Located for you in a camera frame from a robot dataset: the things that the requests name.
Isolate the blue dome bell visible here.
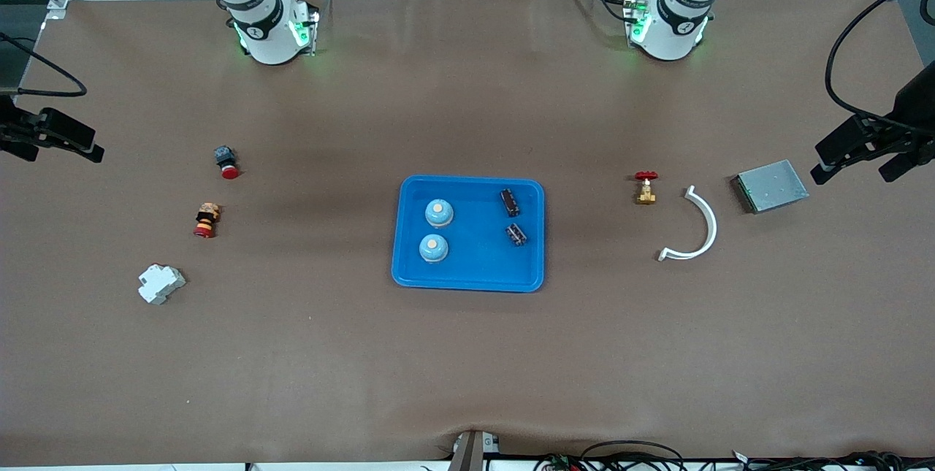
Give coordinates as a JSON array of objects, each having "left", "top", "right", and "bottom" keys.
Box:
[
  {"left": 419, "top": 233, "right": 449, "bottom": 264},
  {"left": 424, "top": 199, "right": 454, "bottom": 229}
]

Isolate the blue plastic tray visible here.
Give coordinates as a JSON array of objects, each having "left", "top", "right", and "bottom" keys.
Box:
[{"left": 391, "top": 175, "right": 546, "bottom": 294}]

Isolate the grey metal box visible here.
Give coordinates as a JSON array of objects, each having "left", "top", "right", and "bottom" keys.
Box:
[{"left": 731, "top": 159, "right": 810, "bottom": 215}]

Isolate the white curved plastic clamp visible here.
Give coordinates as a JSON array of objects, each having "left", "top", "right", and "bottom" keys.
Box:
[{"left": 657, "top": 185, "right": 718, "bottom": 262}]

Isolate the red push button dark body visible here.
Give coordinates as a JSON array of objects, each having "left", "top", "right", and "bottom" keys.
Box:
[{"left": 213, "top": 146, "right": 241, "bottom": 180}]

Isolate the red emergency button orange body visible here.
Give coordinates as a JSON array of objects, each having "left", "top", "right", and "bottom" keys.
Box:
[{"left": 194, "top": 202, "right": 221, "bottom": 239}]

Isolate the white circuit breaker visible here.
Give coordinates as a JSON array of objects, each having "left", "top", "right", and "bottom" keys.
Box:
[{"left": 138, "top": 264, "right": 187, "bottom": 305}]

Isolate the brown table mat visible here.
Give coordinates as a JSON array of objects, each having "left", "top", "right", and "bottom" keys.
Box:
[{"left": 0, "top": 0, "right": 935, "bottom": 466}]

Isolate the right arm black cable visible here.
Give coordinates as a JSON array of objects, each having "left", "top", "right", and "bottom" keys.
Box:
[{"left": 0, "top": 31, "right": 88, "bottom": 97}]

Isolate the black cable bundle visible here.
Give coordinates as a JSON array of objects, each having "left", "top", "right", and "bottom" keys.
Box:
[{"left": 730, "top": 451, "right": 935, "bottom": 471}]

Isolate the grey metal bracket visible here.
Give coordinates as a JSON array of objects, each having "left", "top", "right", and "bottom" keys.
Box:
[{"left": 447, "top": 429, "right": 501, "bottom": 471}]

